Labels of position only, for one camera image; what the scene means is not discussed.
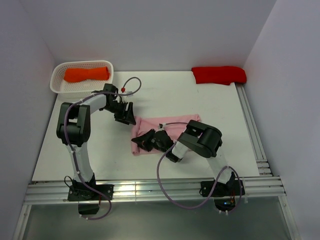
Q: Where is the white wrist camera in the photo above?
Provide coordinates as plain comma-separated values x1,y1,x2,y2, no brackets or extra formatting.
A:
125,91,134,98
158,123,166,131

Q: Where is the white perforated plastic basket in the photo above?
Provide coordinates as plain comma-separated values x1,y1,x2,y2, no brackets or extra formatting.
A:
50,60,114,98

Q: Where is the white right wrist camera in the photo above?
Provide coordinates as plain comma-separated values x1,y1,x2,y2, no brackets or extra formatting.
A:
158,123,166,131

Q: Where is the aluminium front rail frame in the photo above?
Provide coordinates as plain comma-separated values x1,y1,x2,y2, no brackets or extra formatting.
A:
13,176,301,240

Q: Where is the aluminium right side rail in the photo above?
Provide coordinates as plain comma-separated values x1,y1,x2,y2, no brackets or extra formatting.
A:
235,83,273,177

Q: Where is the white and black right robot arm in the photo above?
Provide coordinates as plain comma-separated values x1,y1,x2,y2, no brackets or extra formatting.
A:
131,120,236,197

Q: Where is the rolled orange t shirt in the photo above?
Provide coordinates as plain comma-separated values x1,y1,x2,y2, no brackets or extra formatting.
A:
63,67,111,83

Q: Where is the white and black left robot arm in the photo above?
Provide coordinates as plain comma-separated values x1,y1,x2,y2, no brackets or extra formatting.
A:
56,83,136,202

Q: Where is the folded red t shirt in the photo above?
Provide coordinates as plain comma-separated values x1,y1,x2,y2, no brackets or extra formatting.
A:
191,66,247,86

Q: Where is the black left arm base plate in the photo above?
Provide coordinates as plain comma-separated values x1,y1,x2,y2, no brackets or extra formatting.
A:
67,184,114,202

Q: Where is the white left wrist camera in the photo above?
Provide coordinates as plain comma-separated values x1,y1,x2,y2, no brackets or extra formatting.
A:
125,91,134,98

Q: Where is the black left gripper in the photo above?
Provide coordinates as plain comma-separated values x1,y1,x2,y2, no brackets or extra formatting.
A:
103,101,136,125

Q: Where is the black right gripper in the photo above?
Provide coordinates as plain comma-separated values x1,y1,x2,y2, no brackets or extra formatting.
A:
132,128,168,154

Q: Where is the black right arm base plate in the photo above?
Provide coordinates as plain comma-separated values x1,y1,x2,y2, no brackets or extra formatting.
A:
199,180,246,198

